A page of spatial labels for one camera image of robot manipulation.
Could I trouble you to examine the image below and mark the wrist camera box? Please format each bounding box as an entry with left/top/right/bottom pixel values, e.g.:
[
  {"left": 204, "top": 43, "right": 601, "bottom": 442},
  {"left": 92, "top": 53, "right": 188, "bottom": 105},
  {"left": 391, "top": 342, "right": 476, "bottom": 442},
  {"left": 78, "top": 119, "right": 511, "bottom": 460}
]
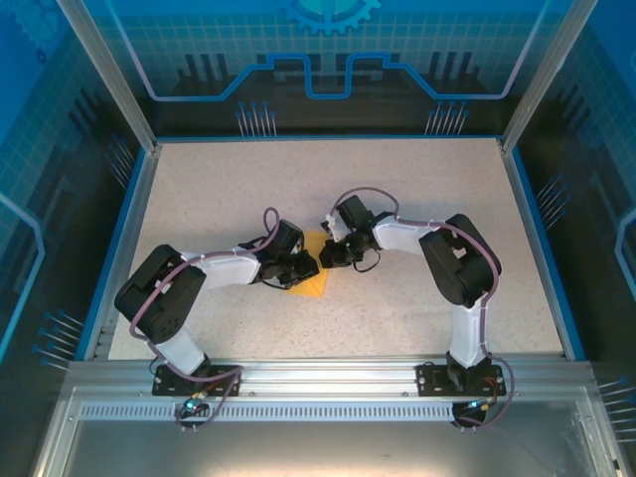
[
  {"left": 322, "top": 194, "right": 376, "bottom": 243},
  {"left": 264, "top": 217, "right": 306, "bottom": 257}
]

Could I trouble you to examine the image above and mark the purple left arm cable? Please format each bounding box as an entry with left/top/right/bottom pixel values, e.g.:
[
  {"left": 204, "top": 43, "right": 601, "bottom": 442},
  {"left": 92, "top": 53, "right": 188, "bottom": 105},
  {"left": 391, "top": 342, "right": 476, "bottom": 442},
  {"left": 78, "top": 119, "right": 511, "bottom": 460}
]
[{"left": 128, "top": 207, "right": 280, "bottom": 433}]

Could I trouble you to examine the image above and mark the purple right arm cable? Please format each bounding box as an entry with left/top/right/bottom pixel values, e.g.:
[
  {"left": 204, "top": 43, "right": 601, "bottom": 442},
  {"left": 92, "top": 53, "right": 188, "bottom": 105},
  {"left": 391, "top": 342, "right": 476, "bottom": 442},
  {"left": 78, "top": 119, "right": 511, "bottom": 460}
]
[{"left": 331, "top": 186, "right": 518, "bottom": 432}]

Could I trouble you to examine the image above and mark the slotted metal cable strip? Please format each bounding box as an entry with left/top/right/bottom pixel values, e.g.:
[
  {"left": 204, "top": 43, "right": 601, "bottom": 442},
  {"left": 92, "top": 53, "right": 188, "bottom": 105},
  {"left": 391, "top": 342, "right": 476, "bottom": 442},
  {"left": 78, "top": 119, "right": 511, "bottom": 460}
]
[{"left": 78, "top": 402, "right": 461, "bottom": 423}]

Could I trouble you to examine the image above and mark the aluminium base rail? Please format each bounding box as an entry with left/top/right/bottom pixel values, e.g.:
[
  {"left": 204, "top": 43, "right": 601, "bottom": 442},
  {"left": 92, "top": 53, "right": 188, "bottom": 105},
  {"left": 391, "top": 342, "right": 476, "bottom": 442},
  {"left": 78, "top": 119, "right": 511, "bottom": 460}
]
[{"left": 67, "top": 353, "right": 595, "bottom": 401}]

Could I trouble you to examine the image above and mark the aluminium side rail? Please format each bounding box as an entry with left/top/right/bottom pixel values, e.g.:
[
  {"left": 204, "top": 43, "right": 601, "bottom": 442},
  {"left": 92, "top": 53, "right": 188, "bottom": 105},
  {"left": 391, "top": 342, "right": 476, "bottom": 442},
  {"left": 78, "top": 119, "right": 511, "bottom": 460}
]
[
  {"left": 82, "top": 143, "right": 163, "bottom": 362},
  {"left": 500, "top": 146, "right": 572, "bottom": 359}
]

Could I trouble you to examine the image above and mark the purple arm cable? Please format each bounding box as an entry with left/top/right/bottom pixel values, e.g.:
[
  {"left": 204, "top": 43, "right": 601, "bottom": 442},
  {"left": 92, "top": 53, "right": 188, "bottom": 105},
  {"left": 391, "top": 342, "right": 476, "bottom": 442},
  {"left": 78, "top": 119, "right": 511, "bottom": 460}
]
[
  {"left": 128, "top": 207, "right": 280, "bottom": 433},
  {"left": 331, "top": 186, "right": 518, "bottom": 432}
]

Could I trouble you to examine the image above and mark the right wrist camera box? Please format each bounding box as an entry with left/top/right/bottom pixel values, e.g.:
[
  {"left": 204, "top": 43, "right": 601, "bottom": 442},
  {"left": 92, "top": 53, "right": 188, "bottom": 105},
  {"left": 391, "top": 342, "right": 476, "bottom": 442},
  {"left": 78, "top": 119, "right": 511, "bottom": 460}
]
[{"left": 322, "top": 194, "right": 376, "bottom": 243}]

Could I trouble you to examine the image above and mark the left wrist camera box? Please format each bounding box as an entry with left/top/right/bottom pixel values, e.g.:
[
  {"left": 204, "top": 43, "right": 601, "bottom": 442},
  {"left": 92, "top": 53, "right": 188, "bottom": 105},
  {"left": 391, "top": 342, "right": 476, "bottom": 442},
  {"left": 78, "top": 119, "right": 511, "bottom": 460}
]
[{"left": 264, "top": 217, "right": 306, "bottom": 257}]

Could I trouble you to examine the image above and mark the blue table edge frame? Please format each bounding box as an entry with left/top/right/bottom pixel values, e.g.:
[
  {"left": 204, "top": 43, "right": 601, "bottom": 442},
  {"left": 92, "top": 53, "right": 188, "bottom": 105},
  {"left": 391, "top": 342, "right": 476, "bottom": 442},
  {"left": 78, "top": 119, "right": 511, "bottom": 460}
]
[{"left": 73, "top": 132, "right": 588, "bottom": 363}]

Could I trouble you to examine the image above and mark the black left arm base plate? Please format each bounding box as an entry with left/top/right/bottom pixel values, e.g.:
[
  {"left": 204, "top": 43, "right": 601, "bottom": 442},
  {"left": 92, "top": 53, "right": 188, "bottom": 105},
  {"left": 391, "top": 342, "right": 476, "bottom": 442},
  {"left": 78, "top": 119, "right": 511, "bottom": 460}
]
[{"left": 151, "top": 364, "right": 243, "bottom": 398}]

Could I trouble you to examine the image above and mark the sheet metal panel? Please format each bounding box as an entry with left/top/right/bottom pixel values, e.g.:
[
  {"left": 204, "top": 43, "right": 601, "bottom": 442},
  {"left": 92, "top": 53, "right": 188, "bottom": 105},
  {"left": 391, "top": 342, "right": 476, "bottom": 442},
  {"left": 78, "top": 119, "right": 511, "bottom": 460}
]
[{"left": 29, "top": 385, "right": 636, "bottom": 477}]

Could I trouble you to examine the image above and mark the thin black right gripper wire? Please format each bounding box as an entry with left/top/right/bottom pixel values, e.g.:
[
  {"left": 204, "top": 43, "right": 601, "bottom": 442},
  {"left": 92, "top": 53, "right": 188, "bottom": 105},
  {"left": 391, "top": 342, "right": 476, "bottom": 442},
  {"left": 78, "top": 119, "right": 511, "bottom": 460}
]
[{"left": 352, "top": 249, "right": 383, "bottom": 273}]

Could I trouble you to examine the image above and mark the yellow paper sheet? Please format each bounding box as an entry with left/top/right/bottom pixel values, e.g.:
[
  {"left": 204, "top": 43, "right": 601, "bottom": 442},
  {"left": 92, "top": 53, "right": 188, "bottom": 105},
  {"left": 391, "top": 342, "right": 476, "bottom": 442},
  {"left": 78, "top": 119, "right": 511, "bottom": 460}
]
[{"left": 284, "top": 230, "right": 331, "bottom": 300}]

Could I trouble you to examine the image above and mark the aluminium corner post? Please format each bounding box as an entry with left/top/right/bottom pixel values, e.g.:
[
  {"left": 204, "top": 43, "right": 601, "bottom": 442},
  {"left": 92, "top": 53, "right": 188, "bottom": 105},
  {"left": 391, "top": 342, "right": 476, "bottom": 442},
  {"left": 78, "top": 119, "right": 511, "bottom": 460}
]
[
  {"left": 498, "top": 0, "right": 601, "bottom": 156},
  {"left": 54, "top": 0, "right": 163, "bottom": 156}
]

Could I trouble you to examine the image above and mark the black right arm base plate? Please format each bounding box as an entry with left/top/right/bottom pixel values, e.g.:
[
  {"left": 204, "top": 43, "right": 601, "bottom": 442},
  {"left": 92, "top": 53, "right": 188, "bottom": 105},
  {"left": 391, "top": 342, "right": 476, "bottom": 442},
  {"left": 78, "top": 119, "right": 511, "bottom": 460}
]
[{"left": 415, "top": 361, "right": 508, "bottom": 398}]

